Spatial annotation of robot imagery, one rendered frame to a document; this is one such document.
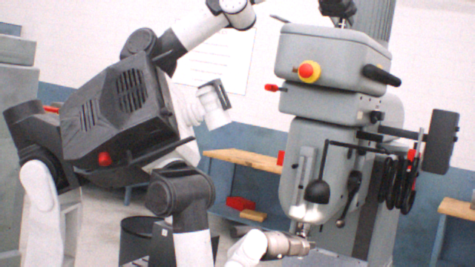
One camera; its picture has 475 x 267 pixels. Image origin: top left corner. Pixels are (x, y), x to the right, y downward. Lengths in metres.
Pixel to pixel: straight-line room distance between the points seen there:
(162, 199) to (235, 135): 5.23
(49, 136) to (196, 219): 0.47
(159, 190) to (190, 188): 0.07
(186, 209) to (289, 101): 0.49
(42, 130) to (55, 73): 6.87
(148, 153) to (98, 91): 0.20
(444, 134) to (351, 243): 0.57
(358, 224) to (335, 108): 0.65
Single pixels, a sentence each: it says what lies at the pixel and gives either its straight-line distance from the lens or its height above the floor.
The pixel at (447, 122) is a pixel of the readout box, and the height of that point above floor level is 1.69.
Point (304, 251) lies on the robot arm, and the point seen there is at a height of 1.23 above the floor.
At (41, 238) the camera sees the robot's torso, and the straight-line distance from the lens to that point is 1.55.
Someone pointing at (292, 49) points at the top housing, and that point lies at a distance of 1.45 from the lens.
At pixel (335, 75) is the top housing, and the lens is 1.40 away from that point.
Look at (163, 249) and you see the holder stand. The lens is 1.93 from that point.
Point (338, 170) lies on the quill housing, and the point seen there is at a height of 1.49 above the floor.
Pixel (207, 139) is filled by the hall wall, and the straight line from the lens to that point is 6.63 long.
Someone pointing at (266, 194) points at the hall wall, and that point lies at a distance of 6.32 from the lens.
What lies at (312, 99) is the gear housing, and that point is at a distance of 1.52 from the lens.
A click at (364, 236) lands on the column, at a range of 2.02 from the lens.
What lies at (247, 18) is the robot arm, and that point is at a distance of 1.49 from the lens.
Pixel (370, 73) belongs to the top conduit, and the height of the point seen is 1.78.
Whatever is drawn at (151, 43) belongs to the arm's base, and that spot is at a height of 1.77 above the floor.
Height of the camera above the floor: 1.71
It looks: 5 degrees down
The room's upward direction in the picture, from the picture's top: 10 degrees clockwise
